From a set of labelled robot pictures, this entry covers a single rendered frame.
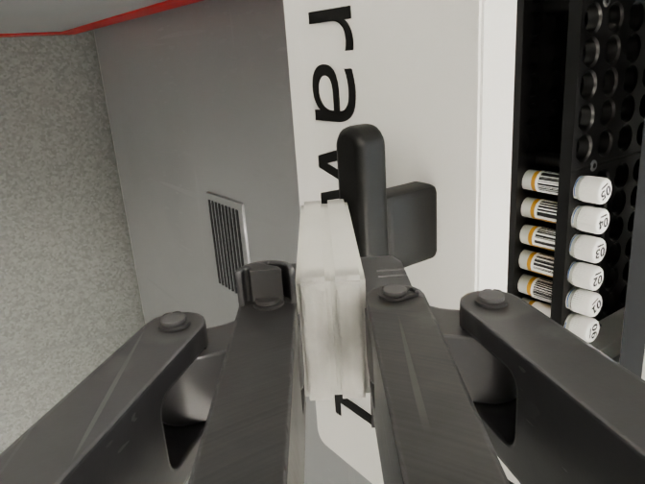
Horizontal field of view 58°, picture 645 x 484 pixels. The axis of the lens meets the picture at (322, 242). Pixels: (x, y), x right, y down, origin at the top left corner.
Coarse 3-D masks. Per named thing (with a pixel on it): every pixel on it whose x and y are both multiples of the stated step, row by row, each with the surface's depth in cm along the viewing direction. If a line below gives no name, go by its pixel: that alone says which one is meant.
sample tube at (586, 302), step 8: (520, 280) 31; (528, 280) 31; (536, 280) 31; (544, 280) 31; (520, 288) 31; (528, 288) 31; (536, 288) 31; (544, 288) 30; (576, 288) 29; (536, 296) 31; (544, 296) 30; (568, 296) 29; (576, 296) 29; (584, 296) 29; (592, 296) 28; (600, 296) 29; (568, 304) 29; (576, 304) 29; (584, 304) 28; (592, 304) 28; (600, 304) 29; (576, 312) 29; (584, 312) 29; (592, 312) 28
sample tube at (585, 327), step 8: (536, 304) 31; (544, 304) 31; (544, 312) 31; (568, 320) 29; (576, 320) 29; (584, 320) 29; (592, 320) 29; (568, 328) 29; (576, 328) 29; (584, 328) 29; (592, 328) 29; (584, 336) 29; (592, 336) 29
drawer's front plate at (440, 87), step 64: (320, 0) 23; (384, 0) 20; (448, 0) 18; (512, 0) 18; (320, 64) 24; (384, 64) 21; (448, 64) 19; (512, 64) 19; (320, 128) 25; (384, 128) 22; (448, 128) 19; (512, 128) 19; (320, 192) 27; (448, 192) 20; (448, 256) 21
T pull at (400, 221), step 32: (352, 128) 18; (352, 160) 18; (384, 160) 18; (352, 192) 19; (384, 192) 19; (416, 192) 20; (352, 224) 19; (384, 224) 19; (416, 224) 20; (416, 256) 20
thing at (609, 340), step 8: (616, 312) 38; (624, 312) 38; (600, 320) 37; (608, 320) 37; (616, 320) 37; (600, 328) 36; (608, 328) 36; (616, 328) 36; (600, 336) 35; (608, 336) 35; (616, 336) 35; (592, 344) 34; (600, 344) 34; (608, 344) 34; (616, 344) 35; (608, 352) 34; (616, 352) 35
